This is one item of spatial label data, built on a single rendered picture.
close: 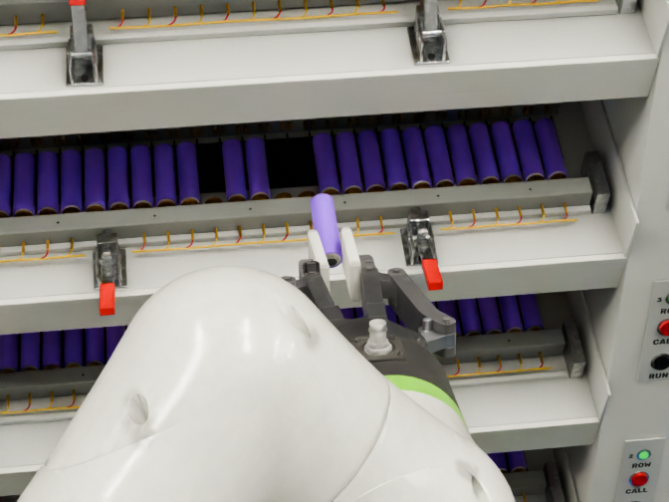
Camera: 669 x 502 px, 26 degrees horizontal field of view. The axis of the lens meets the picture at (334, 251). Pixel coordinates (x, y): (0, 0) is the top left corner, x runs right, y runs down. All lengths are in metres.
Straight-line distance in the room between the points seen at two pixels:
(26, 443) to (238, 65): 0.45
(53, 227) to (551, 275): 0.43
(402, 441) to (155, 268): 0.59
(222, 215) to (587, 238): 0.32
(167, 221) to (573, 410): 0.44
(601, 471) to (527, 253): 0.29
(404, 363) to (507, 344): 0.60
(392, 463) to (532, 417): 0.73
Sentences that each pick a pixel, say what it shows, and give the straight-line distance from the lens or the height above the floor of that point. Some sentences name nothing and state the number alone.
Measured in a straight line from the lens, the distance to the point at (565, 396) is 1.42.
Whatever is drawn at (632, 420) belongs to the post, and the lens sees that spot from 1.43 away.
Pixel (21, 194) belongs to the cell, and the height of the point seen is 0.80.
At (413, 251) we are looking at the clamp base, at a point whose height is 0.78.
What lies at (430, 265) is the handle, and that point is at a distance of 1.20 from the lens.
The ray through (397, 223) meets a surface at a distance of 1.27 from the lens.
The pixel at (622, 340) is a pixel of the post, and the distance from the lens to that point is 1.35.
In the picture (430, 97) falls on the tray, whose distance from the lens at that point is 1.15.
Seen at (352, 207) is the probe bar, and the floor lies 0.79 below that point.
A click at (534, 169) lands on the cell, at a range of 1.30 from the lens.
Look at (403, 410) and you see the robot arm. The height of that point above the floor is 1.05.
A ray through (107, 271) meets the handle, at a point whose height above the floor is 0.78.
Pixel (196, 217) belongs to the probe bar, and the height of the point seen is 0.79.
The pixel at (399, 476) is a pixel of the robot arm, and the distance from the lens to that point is 0.69.
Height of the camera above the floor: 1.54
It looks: 38 degrees down
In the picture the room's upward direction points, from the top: straight up
